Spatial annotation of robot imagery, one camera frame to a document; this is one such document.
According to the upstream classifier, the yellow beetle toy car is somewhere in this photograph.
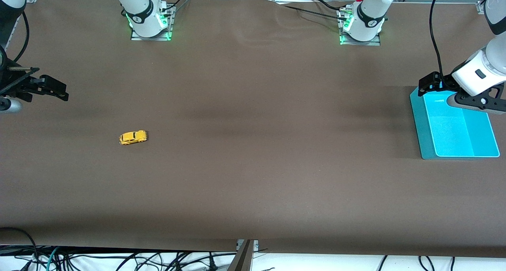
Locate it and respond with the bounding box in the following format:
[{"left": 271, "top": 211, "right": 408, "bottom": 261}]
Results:
[{"left": 119, "top": 130, "right": 148, "bottom": 146}]

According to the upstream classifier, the teal plastic bin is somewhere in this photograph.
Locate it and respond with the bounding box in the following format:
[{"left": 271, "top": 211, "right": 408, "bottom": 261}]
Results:
[{"left": 410, "top": 85, "right": 500, "bottom": 160}]

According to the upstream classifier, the brown table cover sheet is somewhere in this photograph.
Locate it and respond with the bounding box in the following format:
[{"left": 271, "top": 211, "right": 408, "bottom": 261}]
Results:
[{"left": 0, "top": 0, "right": 506, "bottom": 259}]

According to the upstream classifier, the grey support beam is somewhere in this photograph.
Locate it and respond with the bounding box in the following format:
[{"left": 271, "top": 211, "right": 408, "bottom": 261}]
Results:
[{"left": 227, "top": 239, "right": 255, "bottom": 271}]

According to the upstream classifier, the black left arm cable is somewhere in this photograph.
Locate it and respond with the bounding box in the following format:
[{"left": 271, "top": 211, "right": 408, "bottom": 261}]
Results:
[{"left": 429, "top": 0, "right": 455, "bottom": 88}]

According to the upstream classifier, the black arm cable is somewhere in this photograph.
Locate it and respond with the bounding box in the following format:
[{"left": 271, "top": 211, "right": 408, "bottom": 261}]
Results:
[
  {"left": 429, "top": 0, "right": 455, "bottom": 88},
  {"left": 13, "top": 11, "right": 30, "bottom": 63}
]

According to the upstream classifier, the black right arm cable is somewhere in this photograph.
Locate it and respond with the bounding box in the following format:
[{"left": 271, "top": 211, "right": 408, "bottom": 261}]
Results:
[{"left": 13, "top": 11, "right": 30, "bottom": 63}]

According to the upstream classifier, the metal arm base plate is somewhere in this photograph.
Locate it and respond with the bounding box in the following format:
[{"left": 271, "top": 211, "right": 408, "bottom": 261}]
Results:
[
  {"left": 339, "top": 8, "right": 382, "bottom": 46},
  {"left": 130, "top": 4, "right": 174, "bottom": 41}
]

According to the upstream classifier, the short black cable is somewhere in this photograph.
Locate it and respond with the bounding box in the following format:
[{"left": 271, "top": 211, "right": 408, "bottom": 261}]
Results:
[{"left": 314, "top": 0, "right": 348, "bottom": 11}]

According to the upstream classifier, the long black cable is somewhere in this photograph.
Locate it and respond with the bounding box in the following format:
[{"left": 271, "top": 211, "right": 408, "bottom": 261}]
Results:
[{"left": 269, "top": 0, "right": 348, "bottom": 22}]

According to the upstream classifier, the looped black cable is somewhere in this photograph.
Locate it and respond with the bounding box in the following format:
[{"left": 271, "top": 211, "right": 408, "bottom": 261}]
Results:
[{"left": 0, "top": 227, "right": 38, "bottom": 263}]

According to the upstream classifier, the teal cable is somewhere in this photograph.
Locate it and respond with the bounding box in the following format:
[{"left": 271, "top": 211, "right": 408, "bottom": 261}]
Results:
[{"left": 45, "top": 246, "right": 60, "bottom": 271}]

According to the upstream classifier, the small metal bracket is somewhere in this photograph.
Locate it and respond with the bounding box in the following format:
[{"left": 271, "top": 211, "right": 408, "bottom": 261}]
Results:
[{"left": 236, "top": 239, "right": 259, "bottom": 251}]

